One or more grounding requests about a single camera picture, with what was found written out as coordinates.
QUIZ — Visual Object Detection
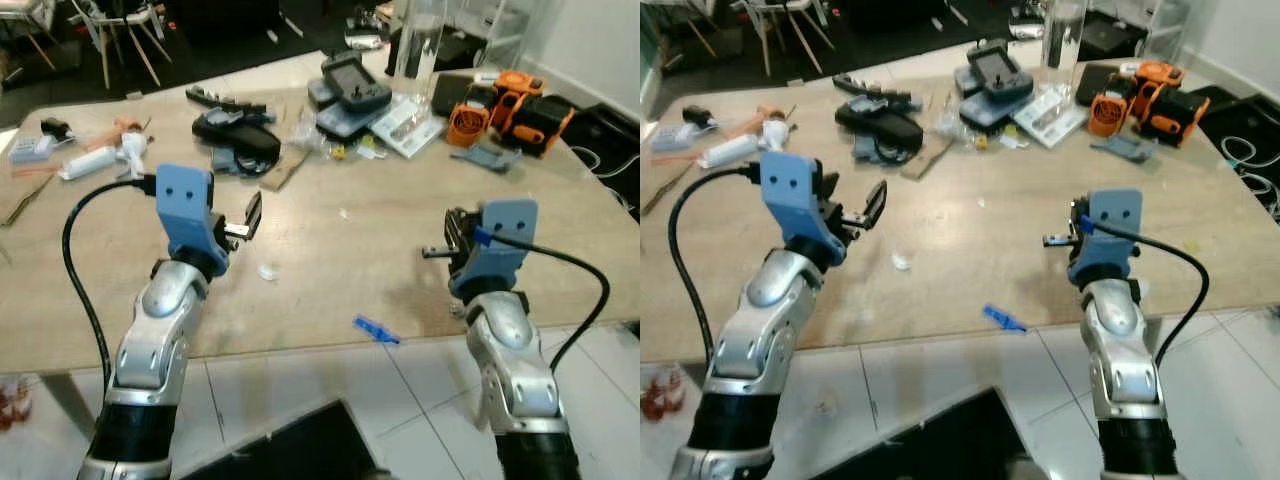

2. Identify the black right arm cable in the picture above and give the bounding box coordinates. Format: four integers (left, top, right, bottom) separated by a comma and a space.
488, 230, 612, 373
1094, 218, 1212, 367

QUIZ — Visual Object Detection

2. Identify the white printed packet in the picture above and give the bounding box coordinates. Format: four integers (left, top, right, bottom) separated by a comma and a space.
1011, 84, 1090, 150
369, 94, 447, 160

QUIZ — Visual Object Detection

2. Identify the orange and black power tool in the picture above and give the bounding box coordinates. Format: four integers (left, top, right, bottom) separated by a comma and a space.
1087, 59, 1212, 150
444, 69, 578, 160

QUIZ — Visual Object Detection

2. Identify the grey flat case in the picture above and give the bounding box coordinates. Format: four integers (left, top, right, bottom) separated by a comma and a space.
314, 96, 397, 142
957, 90, 1037, 132

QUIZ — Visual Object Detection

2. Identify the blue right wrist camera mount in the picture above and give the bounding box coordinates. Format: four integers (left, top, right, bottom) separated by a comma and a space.
1066, 188, 1145, 287
448, 199, 540, 300

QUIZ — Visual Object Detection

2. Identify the clear plastic cylinder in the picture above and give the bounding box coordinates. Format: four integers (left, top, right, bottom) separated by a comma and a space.
392, 0, 447, 97
1039, 0, 1090, 87

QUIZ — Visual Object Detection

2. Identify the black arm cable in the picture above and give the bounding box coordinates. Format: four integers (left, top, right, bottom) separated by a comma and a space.
667, 164, 764, 367
1094, 218, 1212, 367
61, 176, 160, 379
488, 230, 612, 373

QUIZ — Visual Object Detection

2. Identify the white tube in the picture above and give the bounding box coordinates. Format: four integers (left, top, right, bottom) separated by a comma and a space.
699, 134, 762, 170
57, 144, 120, 182

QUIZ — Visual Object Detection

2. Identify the long black toothed strip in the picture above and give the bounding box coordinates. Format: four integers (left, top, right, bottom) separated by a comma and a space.
831, 72, 917, 102
184, 86, 272, 114

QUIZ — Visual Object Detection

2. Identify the blue plastic clip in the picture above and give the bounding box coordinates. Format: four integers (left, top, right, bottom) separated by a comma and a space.
981, 304, 1029, 334
351, 315, 402, 347

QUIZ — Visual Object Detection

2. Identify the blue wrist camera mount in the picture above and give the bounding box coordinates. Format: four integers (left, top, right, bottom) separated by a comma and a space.
155, 164, 232, 277
758, 152, 847, 267
448, 199, 540, 300
1066, 188, 1145, 287

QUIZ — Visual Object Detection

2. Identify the orange handled tool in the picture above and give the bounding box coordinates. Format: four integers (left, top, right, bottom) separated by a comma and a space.
84, 114, 152, 147
729, 104, 797, 137

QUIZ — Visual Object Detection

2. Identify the red patterned floor item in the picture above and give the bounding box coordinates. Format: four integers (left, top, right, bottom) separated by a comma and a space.
640, 364, 692, 422
0, 377, 34, 432

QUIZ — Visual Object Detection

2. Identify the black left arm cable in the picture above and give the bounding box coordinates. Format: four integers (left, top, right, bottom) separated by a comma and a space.
61, 176, 160, 379
667, 164, 764, 367

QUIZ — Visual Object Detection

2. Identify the white grey adapter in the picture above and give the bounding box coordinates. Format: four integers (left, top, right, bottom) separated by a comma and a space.
7, 134, 57, 167
649, 124, 697, 154

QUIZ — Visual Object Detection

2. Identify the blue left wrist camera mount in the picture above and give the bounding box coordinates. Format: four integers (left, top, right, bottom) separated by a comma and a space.
155, 164, 232, 277
758, 152, 847, 267

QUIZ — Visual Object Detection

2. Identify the flat wooden stick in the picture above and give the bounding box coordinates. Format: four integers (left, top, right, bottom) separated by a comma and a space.
899, 139, 957, 182
259, 149, 312, 192

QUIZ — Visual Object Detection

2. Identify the grey plastic bracket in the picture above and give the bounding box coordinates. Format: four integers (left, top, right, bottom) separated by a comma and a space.
1091, 132, 1160, 164
461, 139, 524, 172

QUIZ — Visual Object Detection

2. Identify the black handheld controller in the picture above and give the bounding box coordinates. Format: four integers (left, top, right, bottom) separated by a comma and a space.
321, 51, 394, 112
964, 41, 1037, 102

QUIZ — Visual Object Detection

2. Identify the black flat tablet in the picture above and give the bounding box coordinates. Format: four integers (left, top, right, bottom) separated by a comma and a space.
429, 71, 482, 117
1074, 61, 1127, 107

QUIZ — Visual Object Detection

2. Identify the black rubbish bin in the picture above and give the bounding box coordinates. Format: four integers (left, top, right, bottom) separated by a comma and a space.
808, 387, 1043, 480

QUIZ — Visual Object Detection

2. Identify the wooden leg chair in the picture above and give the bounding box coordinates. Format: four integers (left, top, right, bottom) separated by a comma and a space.
735, 0, 836, 77
70, 0, 173, 89

